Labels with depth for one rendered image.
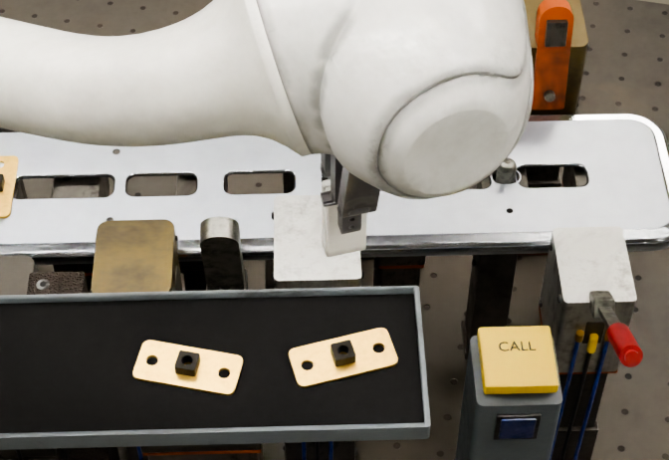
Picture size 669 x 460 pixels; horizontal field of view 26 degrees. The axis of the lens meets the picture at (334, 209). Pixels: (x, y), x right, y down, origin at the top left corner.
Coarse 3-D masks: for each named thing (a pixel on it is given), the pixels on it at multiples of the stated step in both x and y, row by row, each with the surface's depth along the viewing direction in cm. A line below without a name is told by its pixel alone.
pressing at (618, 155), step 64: (0, 128) 156; (576, 128) 156; (640, 128) 156; (320, 192) 150; (384, 192) 150; (512, 192) 150; (576, 192) 150; (640, 192) 150; (64, 256) 144; (192, 256) 145; (256, 256) 145; (384, 256) 146
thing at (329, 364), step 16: (352, 336) 118; (368, 336) 118; (384, 336) 118; (304, 352) 117; (320, 352) 117; (336, 352) 116; (352, 352) 116; (368, 352) 117; (384, 352) 117; (320, 368) 116; (336, 368) 116; (352, 368) 116; (368, 368) 116; (304, 384) 115
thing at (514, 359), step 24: (480, 336) 119; (504, 336) 119; (528, 336) 119; (480, 360) 118; (504, 360) 117; (528, 360) 117; (552, 360) 117; (504, 384) 116; (528, 384) 116; (552, 384) 116
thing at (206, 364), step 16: (144, 352) 117; (160, 352) 117; (176, 352) 117; (192, 352) 116; (208, 352) 117; (224, 352) 117; (144, 368) 116; (160, 368) 116; (176, 368) 115; (192, 368) 115; (208, 368) 116; (224, 368) 116; (240, 368) 116; (176, 384) 115; (192, 384) 115; (208, 384) 115; (224, 384) 115
